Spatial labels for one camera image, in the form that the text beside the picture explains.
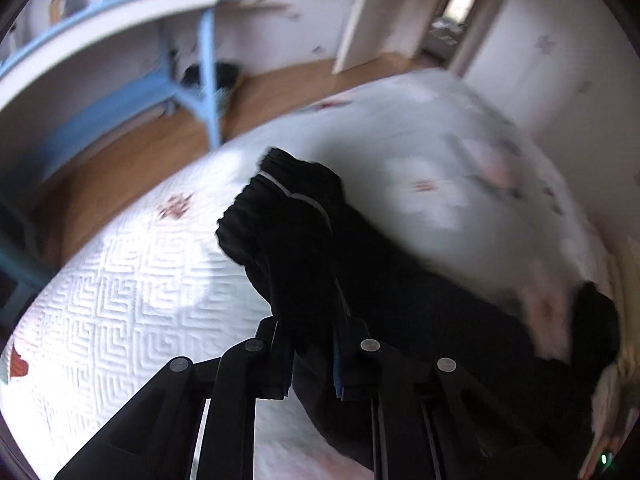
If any black waste basket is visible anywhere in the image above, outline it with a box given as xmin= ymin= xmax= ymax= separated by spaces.
xmin=179 ymin=60 xmax=241 ymax=111

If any floral green bedspread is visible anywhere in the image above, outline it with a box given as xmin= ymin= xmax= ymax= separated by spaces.
xmin=1 ymin=70 xmax=620 ymax=479

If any light blue desk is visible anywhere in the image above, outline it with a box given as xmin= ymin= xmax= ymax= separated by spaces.
xmin=0 ymin=0 xmax=228 ymax=196

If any black hooded jacket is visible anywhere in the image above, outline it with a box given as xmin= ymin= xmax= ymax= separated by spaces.
xmin=217 ymin=148 xmax=620 ymax=479

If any wooden wall shelf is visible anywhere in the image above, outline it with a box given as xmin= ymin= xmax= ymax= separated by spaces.
xmin=217 ymin=0 xmax=300 ymax=20

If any white bedroom door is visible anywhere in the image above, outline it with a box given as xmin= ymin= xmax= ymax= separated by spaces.
xmin=332 ymin=0 xmax=440 ymax=75

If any white floral pillow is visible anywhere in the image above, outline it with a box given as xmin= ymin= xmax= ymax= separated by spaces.
xmin=578 ymin=361 xmax=639 ymax=479

